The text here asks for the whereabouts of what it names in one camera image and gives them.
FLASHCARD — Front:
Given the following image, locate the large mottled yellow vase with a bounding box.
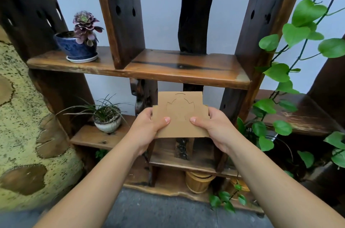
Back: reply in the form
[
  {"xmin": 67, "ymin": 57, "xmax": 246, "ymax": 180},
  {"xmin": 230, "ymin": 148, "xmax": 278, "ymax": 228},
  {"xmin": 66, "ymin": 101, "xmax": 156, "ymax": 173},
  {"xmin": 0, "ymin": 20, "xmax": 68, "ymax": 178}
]
[{"xmin": 0, "ymin": 24, "xmax": 84, "ymax": 212}]

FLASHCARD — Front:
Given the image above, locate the person's left hand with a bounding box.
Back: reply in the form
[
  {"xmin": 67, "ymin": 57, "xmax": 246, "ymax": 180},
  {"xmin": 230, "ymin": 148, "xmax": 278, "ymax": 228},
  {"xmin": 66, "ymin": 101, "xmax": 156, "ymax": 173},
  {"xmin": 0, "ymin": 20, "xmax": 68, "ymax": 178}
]
[{"xmin": 127, "ymin": 107, "xmax": 171, "ymax": 156}]

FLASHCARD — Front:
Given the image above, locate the wooden bucket planter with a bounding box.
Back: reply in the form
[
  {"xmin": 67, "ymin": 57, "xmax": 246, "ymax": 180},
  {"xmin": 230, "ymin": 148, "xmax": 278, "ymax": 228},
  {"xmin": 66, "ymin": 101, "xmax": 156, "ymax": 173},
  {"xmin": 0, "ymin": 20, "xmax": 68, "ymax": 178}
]
[
  {"xmin": 226, "ymin": 177, "xmax": 251, "ymax": 196},
  {"xmin": 185, "ymin": 170, "xmax": 217, "ymax": 194}
]

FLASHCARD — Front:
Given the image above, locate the purple succulent plant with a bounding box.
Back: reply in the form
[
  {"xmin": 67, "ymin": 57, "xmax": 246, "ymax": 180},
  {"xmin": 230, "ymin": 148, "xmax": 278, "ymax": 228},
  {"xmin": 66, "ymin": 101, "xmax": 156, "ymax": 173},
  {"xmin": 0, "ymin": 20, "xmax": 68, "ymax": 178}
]
[{"xmin": 73, "ymin": 11, "xmax": 104, "ymax": 47}]

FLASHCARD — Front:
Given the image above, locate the person's right forearm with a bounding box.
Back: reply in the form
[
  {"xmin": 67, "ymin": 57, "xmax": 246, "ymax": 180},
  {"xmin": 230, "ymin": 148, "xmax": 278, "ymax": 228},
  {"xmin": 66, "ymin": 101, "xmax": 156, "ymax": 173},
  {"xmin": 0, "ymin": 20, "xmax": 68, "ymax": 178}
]
[{"xmin": 225, "ymin": 136, "xmax": 345, "ymax": 228}]

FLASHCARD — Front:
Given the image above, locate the white pot saucer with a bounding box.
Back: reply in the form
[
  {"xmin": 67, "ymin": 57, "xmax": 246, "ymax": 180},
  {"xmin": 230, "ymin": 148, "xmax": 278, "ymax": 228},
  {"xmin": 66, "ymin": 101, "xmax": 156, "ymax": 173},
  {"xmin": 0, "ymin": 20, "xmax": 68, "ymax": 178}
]
[{"xmin": 66, "ymin": 53, "xmax": 98, "ymax": 63}]

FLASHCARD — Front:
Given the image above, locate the dark wooden shelf unit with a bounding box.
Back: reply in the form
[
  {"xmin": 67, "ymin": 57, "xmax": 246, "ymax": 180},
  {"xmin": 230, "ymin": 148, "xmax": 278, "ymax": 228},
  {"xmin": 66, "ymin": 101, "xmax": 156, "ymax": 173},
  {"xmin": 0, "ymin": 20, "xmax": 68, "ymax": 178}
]
[{"xmin": 0, "ymin": 0, "xmax": 345, "ymax": 213}]

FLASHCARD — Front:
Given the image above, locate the green pothos vine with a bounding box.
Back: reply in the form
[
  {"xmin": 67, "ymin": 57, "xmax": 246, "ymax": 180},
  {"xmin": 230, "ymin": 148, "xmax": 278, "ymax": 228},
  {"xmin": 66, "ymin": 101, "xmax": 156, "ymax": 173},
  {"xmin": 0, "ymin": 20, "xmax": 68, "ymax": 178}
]
[{"xmin": 209, "ymin": 0, "xmax": 345, "ymax": 213}]

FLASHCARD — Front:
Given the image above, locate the brown cardboard sheet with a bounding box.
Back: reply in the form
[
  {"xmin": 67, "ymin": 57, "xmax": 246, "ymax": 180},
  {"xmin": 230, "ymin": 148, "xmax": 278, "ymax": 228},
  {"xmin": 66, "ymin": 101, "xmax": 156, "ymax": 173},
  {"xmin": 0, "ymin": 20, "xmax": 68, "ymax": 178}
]
[{"xmin": 151, "ymin": 91, "xmax": 210, "ymax": 138}]

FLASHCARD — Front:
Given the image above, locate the person's left forearm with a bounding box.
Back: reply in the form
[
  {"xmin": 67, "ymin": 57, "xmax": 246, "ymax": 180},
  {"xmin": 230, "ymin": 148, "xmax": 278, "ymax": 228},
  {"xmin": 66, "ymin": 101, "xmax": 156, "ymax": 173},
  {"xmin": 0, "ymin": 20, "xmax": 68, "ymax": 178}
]
[{"xmin": 34, "ymin": 137, "xmax": 151, "ymax": 228}]

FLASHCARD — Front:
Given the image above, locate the white ceramic flower pot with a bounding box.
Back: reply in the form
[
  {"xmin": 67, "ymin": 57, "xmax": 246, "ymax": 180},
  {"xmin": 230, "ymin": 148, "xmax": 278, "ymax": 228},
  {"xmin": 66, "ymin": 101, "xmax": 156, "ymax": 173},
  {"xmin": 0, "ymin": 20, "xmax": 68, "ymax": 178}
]
[{"xmin": 93, "ymin": 107, "xmax": 122, "ymax": 133}]

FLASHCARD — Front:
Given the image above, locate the thin-leaved grass plant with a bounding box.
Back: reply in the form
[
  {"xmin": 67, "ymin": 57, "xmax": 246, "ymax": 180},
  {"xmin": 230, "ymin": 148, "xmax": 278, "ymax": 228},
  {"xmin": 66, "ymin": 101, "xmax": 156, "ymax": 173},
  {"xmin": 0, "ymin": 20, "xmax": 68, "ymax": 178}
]
[{"xmin": 56, "ymin": 94, "xmax": 135, "ymax": 128}]

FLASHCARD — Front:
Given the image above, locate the blue ceramic flower pot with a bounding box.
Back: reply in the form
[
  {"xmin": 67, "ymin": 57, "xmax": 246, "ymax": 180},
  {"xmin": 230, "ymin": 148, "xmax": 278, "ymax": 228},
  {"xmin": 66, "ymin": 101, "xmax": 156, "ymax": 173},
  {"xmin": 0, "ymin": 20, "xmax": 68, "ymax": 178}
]
[{"xmin": 54, "ymin": 31, "xmax": 98, "ymax": 61}]

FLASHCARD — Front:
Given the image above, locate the person's right hand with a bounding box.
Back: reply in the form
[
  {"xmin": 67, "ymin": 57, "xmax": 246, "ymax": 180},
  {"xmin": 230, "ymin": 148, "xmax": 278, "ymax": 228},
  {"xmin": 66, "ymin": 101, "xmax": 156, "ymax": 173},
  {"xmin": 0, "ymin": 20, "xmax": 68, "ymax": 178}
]
[{"xmin": 190, "ymin": 107, "xmax": 239, "ymax": 154}]

